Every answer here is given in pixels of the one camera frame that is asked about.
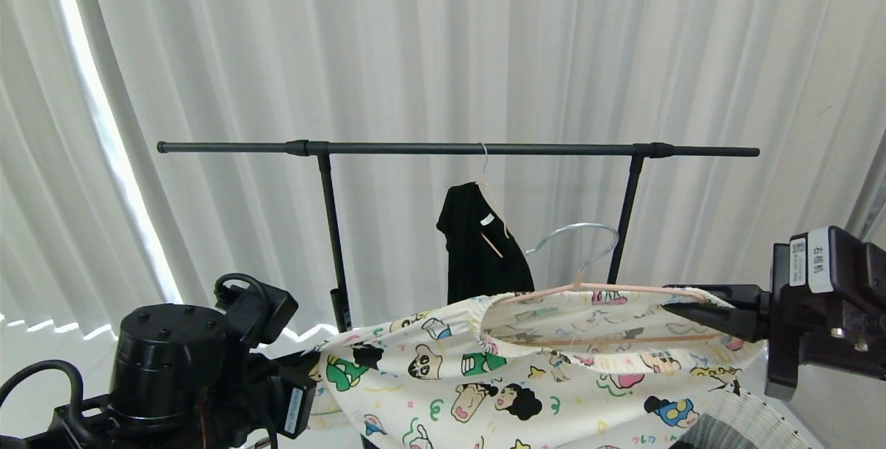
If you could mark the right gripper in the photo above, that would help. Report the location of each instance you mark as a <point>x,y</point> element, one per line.
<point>817,352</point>

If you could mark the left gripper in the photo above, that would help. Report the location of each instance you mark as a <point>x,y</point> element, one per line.
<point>287,400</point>

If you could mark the pink clothes hanger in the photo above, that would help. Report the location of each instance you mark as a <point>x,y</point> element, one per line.
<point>493,208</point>
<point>609,288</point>

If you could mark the cream printed garment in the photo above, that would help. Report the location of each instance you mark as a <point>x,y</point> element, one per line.
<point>540,380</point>

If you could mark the black garment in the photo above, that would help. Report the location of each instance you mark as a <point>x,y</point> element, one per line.
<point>477,255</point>

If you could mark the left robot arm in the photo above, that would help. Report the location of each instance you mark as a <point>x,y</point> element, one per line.
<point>159,366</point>

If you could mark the white laundry basket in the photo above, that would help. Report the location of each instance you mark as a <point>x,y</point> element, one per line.
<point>747,425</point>

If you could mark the black clothes rack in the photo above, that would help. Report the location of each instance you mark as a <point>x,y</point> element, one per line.
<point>415,149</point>

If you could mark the white curtain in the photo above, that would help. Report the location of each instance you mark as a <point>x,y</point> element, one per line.
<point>346,41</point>

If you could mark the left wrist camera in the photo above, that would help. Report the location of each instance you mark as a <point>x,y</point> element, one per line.
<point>259,310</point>

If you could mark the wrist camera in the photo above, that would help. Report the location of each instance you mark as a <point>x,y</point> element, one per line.
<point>259,310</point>
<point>830,269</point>

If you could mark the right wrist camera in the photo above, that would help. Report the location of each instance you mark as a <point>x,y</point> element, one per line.
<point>830,269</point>

